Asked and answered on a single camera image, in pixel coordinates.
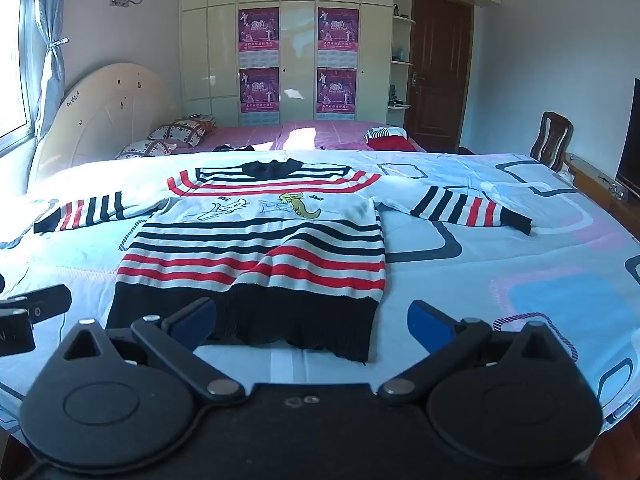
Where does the striped knit sweater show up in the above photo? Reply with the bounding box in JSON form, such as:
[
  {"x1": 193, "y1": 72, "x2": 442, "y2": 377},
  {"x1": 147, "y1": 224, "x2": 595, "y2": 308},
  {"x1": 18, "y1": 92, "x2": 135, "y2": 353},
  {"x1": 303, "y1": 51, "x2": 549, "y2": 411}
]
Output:
[{"x1": 34, "y1": 159, "x2": 532, "y2": 362}]

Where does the patterned light blue bedsheet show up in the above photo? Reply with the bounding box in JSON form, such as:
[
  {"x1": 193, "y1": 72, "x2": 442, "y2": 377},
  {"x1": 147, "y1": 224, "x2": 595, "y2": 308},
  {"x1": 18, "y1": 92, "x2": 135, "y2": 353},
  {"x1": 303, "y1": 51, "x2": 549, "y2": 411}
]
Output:
[{"x1": 1, "y1": 151, "x2": 639, "y2": 429}]

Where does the window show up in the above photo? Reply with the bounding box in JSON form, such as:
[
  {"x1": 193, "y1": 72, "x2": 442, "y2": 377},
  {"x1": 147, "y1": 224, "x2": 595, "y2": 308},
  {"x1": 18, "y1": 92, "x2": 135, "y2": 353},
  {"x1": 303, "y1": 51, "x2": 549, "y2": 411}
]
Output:
[{"x1": 0, "y1": 0, "x2": 32, "y2": 155}]

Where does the near patterned pillow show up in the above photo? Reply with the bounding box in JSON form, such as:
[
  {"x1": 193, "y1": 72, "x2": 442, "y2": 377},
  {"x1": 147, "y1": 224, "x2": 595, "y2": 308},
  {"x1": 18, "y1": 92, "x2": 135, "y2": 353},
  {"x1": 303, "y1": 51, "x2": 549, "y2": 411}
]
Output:
[{"x1": 115, "y1": 139, "x2": 178, "y2": 160}]

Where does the patterned pillow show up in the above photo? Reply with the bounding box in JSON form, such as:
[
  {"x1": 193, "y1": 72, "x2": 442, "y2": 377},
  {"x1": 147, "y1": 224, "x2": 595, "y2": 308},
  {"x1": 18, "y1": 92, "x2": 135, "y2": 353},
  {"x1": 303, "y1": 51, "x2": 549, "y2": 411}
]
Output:
[
  {"x1": 148, "y1": 118, "x2": 217, "y2": 148},
  {"x1": 115, "y1": 139, "x2": 178, "y2": 160}
]

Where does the cream round headboard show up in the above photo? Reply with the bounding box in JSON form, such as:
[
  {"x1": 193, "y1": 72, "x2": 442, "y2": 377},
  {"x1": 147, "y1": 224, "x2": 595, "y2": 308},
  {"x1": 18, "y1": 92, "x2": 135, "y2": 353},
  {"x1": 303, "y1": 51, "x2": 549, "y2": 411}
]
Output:
[{"x1": 28, "y1": 63, "x2": 181, "y2": 188}]

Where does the black television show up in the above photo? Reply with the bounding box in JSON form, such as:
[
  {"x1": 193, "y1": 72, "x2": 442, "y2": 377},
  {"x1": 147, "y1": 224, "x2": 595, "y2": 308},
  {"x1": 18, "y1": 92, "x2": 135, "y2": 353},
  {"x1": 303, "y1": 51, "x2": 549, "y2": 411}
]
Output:
[{"x1": 616, "y1": 78, "x2": 640, "y2": 196}]

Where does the far patterned pillow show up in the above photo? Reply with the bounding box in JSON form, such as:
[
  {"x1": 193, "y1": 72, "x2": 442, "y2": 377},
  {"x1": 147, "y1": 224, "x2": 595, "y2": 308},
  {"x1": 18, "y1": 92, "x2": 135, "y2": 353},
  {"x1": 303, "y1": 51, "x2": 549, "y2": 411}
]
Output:
[{"x1": 148, "y1": 118, "x2": 217, "y2": 148}]

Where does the wooden chair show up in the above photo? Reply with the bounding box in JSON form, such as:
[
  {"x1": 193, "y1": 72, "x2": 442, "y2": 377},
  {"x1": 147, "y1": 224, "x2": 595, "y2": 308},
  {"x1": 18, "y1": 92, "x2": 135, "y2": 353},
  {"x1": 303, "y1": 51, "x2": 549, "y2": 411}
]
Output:
[{"x1": 529, "y1": 112, "x2": 574, "y2": 172}]

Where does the black garment on bed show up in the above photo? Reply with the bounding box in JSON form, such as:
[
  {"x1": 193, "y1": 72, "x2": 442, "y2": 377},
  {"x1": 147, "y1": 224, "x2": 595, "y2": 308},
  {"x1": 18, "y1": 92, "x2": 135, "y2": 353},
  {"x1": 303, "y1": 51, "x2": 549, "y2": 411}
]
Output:
[{"x1": 213, "y1": 144, "x2": 255, "y2": 153}]

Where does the red folded garment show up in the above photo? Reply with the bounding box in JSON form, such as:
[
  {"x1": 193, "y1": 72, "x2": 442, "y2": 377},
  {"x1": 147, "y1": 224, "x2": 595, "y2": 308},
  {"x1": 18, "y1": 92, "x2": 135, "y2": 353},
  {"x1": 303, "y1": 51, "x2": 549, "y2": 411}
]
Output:
[{"x1": 367, "y1": 136, "x2": 416, "y2": 152}]

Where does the striped folded garment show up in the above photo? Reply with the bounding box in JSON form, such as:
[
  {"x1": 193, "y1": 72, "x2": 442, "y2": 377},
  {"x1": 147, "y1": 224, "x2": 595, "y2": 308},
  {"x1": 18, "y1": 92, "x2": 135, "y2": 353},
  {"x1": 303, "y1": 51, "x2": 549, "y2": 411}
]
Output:
[{"x1": 363, "y1": 125, "x2": 408, "y2": 141}]

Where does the lower left pink poster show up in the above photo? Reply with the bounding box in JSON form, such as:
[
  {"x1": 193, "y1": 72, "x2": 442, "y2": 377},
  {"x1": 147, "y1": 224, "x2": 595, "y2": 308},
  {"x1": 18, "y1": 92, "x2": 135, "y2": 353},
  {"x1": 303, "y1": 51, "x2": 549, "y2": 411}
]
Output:
[{"x1": 240, "y1": 67, "x2": 280, "y2": 114}]

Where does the pink poster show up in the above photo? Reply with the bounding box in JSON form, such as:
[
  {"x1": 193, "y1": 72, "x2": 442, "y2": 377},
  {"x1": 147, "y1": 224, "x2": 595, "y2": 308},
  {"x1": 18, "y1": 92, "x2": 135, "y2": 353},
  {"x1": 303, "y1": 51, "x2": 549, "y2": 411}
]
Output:
[
  {"x1": 238, "y1": 8, "x2": 280, "y2": 52},
  {"x1": 318, "y1": 8, "x2": 359, "y2": 52},
  {"x1": 316, "y1": 68, "x2": 357, "y2": 116},
  {"x1": 240, "y1": 67, "x2": 280, "y2": 114}
]

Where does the pink bed cover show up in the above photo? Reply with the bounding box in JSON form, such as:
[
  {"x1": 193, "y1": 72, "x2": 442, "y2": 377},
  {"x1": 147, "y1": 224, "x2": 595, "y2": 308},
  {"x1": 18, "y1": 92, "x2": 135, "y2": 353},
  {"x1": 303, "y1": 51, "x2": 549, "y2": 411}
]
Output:
[{"x1": 172, "y1": 120, "x2": 386, "y2": 155}]

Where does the grey blue curtain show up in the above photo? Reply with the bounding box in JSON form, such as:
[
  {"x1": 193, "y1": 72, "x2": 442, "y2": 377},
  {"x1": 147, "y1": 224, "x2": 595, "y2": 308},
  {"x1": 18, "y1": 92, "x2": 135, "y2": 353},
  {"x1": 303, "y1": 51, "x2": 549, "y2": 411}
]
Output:
[{"x1": 23, "y1": 0, "x2": 68, "y2": 143}]

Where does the lower right pink poster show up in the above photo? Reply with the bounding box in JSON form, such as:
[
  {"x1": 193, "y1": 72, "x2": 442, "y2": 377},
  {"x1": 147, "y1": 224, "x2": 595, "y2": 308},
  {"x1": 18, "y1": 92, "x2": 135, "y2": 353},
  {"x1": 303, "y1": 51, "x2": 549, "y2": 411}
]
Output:
[{"x1": 316, "y1": 68, "x2": 357, "y2": 116}]

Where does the upper left pink poster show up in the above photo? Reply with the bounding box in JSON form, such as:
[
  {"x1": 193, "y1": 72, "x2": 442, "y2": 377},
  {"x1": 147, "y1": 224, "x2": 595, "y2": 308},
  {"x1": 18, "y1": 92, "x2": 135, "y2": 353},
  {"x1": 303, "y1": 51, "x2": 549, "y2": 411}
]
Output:
[{"x1": 238, "y1": 8, "x2": 280, "y2": 52}]

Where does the brown wooden door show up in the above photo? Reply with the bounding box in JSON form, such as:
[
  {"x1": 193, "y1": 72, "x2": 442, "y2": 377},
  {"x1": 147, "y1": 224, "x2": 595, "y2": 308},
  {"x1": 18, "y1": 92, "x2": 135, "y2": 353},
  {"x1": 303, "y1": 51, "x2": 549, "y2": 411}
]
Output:
[{"x1": 406, "y1": 0, "x2": 474, "y2": 153}]

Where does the upper right pink poster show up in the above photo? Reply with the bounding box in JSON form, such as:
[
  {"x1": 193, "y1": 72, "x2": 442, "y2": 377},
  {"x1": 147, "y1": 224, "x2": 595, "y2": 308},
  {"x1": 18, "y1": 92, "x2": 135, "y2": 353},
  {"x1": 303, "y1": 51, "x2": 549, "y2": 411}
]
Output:
[{"x1": 318, "y1": 8, "x2": 359, "y2": 52}]

